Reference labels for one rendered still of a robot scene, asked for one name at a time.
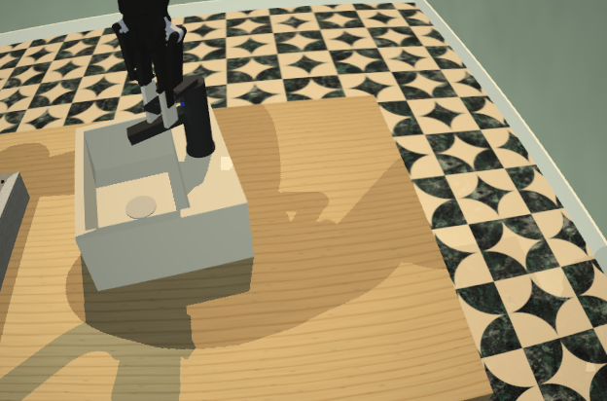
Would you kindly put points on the white square sink basin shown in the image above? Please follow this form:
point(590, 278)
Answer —
point(116, 182)

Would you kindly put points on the black mixer tap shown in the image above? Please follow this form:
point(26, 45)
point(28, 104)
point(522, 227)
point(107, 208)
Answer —
point(193, 113)

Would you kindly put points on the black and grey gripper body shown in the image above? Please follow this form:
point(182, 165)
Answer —
point(150, 12)

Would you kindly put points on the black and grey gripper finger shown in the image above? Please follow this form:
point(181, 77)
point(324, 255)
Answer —
point(168, 65)
point(135, 52)

